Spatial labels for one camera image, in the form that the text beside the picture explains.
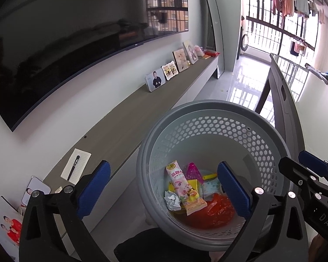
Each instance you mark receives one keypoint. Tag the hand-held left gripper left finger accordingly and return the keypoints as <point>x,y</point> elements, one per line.
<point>94,188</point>

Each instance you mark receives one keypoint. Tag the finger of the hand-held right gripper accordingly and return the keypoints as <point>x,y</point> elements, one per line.
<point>298,173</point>
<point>313,162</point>

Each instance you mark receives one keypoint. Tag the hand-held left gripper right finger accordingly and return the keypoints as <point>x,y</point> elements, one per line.
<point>235,191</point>

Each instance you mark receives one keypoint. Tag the white blue wipes packet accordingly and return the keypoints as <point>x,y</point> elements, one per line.
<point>211,188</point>

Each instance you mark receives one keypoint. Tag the red plastic bag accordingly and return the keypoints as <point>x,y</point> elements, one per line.
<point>218,210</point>

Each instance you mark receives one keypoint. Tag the yellow and white carton box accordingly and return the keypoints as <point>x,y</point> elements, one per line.
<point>198,184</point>

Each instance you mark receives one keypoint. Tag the small pink plastic basket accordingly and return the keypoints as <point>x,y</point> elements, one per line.
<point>192,170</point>

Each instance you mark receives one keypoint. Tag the pink snack packet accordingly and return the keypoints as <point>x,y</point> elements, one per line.
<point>180,185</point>

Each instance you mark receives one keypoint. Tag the white paper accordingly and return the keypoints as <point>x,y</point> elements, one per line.
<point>172,199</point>

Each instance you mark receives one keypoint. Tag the grey perforated plastic basket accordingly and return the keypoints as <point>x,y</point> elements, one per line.
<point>207,131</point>

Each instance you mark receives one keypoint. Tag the black pen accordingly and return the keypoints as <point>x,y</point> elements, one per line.
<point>73,167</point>

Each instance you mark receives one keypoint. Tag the white notepad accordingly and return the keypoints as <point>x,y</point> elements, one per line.
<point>82,161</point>

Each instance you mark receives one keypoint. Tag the white rounded photo card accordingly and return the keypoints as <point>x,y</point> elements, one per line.
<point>37,189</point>

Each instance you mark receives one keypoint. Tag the checkered blanket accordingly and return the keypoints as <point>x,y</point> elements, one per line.
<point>317,73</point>

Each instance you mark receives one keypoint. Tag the family photo print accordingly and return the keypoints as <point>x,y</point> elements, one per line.
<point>12,226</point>

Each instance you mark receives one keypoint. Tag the small clothes drying hanger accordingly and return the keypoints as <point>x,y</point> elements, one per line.
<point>296,47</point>

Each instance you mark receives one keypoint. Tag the balcony window grille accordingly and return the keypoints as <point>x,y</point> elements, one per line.
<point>282,41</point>

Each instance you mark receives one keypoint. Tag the scalloped photo plaque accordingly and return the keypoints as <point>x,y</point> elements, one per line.
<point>170,71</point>

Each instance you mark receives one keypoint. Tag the red packet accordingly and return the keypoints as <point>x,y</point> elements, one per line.
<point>211,53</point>

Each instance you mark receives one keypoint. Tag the pink soft toy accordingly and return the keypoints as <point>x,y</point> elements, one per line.
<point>199,51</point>

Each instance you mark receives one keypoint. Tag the row of hanging clothes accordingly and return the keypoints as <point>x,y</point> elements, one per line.
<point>288,0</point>

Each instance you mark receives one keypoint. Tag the portrait photo frame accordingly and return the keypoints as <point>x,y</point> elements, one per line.
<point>155,79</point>

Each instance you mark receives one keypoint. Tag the child photo frame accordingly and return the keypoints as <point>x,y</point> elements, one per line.
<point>181,60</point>

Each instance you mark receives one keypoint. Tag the baby photo frame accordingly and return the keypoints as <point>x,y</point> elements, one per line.
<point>190,52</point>

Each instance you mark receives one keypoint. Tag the black wall television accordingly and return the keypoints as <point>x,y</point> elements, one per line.
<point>57,46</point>

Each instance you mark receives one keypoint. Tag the leaning wall mirror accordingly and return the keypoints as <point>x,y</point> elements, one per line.
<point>213,27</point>

